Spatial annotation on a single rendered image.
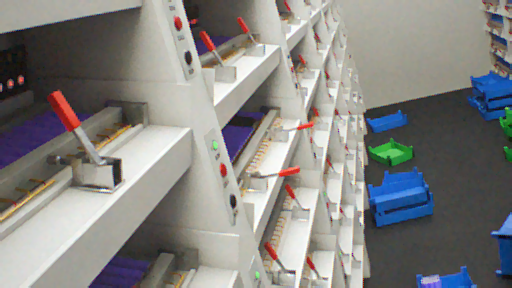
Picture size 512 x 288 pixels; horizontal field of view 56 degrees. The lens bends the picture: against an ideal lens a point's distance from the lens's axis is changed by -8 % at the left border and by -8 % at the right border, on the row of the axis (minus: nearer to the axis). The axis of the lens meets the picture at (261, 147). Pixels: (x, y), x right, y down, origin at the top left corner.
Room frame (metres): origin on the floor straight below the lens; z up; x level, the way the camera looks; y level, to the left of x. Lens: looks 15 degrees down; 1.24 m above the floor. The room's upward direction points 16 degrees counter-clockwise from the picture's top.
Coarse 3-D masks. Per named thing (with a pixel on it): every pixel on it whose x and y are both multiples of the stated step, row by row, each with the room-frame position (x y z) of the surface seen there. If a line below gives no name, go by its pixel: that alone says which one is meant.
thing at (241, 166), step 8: (272, 112) 1.23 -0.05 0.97; (264, 120) 1.16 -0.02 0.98; (272, 120) 1.18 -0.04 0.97; (264, 128) 1.10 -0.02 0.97; (256, 136) 1.04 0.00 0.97; (264, 136) 1.07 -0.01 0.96; (248, 144) 0.99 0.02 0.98; (256, 144) 0.99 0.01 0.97; (264, 144) 1.02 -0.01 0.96; (248, 152) 0.94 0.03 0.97; (256, 152) 0.99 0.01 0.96; (240, 160) 0.90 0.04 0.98; (248, 160) 0.91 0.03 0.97; (240, 168) 0.86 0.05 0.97; (256, 168) 0.90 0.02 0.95
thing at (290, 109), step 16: (256, 96) 1.28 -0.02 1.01; (288, 112) 1.26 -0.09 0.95; (288, 128) 1.18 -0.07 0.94; (272, 144) 1.06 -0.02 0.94; (288, 144) 1.06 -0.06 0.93; (272, 160) 0.97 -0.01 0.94; (288, 160) 1.05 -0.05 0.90; (240, 192) 0.82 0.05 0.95; (256, 192) 0.82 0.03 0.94; (272, 192) 0.84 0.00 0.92; (256, 208) 0.76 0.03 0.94; (272, 208) 0.85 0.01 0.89; (256, 224) 0.70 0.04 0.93; (256, 240) 0.70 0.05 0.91
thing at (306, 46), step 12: (276, 0) 1.96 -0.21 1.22; (288, 0) 1.95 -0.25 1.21; (300, 0) 1.94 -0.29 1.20; (312, 36) 1.96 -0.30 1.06; (300, 48) 1.95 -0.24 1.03; (312, 48) 1.94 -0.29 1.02; (324, 84) 1.93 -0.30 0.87; (324, 96) 1.94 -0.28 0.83; (336, 132) 1.94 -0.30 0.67; (336, 144) 1.94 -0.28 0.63; (348, 180) 1.94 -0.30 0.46; (348, 192) 1.94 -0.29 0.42
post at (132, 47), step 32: (160, 0) 0.60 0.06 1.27; (32, 32) 0.63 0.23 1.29; (64, 32) 0.61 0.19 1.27; (96, 32) 0.60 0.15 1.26; (128, 32) 0.59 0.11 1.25; (160, 32) 0.58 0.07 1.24; (32, 64) 0.63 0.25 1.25; (64, 64) 0.62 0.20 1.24; (96, 64) 0.61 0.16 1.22; (128, 64) 0.60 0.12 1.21; (160, 64) 0.59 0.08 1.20; (192, 96) 0.61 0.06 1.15; (192, 128) 0.58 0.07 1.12; (192, 160) 0.59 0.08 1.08; (224, 160) 0.65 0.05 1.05; (192, 192) 0.59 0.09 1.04; (160, 224) 0.60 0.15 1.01; (192, 224) 0.59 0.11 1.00; (224, 224) 0.58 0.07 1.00; (256, 256) 0.66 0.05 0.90
